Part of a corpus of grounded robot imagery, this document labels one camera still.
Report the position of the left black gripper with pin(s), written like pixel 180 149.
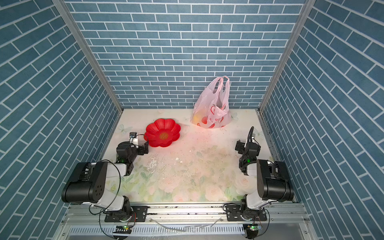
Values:
pixel 141 148

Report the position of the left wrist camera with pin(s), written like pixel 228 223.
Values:
pixel 133 138

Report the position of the red flower-shaped plate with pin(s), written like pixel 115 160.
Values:
pixel 162 133

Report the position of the white slotted cable duct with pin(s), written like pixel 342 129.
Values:
pixel 157 230

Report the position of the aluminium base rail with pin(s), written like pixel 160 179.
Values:
pixel 208 213

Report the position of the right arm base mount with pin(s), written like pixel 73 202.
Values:
pixel 235 213

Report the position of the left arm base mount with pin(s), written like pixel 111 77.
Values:
pixel 134 214

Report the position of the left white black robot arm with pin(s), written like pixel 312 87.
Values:
pixel 98 184

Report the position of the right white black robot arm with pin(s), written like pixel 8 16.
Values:
pixel 273 181

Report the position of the pink plastic bag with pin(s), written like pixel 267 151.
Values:
pixel 212 109

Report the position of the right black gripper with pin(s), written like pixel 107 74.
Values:
pixel 249 146

